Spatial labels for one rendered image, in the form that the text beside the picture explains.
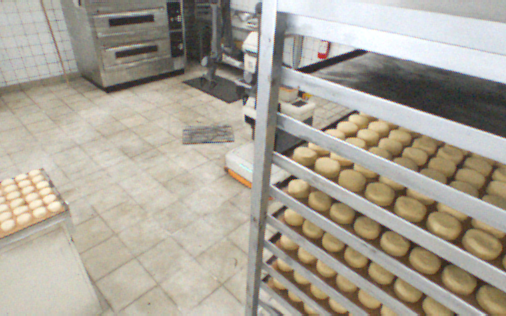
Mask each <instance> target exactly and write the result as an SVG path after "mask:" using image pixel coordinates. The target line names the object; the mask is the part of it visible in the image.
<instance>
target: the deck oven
mask: <svg viewBox="0 0 506 316"><path fill-rule="evenodd" d="M78 2H79V7H78V6H75V5H74V1H73V0H60V6H61V8H62V12H63V14H64V18H65V22H66V28H67V31H68V34H69V37H70V40H71V47H72V50H73V53H74V57H75V59H76V63H77V69H78V71H79V72H80V73H82V74H83V76H84V79H85V80H87V81H88V82H90V83H92V84H94V85H95V86H97V87H98V88H99V89H100V90H102V91H105V92H106V93H110V92H114V91H121V90H124V89H128V88H131V87H135V86H138V85H142V84H146V83H149V82H153V81H161V80H164V79H168V78H172V77H175V76H179V75H182V74H184V68H187V56H186V42H185V30H184V20H183V0H78Z"/></svg>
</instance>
